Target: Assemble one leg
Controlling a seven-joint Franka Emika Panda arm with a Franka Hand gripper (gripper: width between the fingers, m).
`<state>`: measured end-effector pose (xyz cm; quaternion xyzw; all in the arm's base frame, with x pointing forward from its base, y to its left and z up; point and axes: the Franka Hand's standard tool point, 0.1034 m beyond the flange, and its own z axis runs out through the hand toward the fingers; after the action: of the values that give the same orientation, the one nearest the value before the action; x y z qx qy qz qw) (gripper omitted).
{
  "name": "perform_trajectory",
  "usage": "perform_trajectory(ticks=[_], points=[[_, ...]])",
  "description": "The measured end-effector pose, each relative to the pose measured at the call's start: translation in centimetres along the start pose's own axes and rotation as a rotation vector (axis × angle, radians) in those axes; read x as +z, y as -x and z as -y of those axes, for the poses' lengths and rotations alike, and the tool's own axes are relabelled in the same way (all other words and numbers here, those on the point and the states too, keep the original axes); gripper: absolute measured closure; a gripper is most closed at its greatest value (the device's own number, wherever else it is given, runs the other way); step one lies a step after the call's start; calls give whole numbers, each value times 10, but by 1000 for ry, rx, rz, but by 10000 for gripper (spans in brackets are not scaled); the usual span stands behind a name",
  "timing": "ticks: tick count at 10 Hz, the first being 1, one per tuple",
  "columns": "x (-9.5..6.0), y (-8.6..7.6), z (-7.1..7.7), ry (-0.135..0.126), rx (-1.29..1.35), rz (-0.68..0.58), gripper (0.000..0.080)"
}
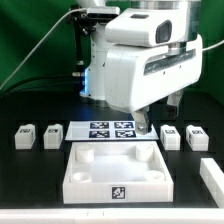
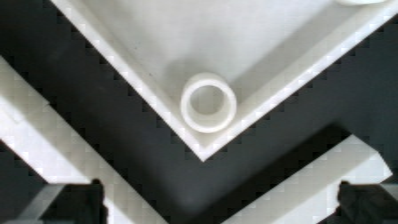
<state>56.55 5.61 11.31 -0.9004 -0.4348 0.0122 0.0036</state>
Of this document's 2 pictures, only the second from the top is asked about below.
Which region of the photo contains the white square tabletop part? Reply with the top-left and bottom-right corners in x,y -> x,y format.
49,0 -> 398,159

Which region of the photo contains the white L-shaped obstacle fence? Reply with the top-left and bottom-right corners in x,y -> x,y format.
0,57 -> 392,224

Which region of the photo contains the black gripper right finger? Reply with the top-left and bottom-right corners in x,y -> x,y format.
321,182 -> 398,224

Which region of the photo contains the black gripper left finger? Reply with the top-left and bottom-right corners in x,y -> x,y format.
12,179 -> 108,224

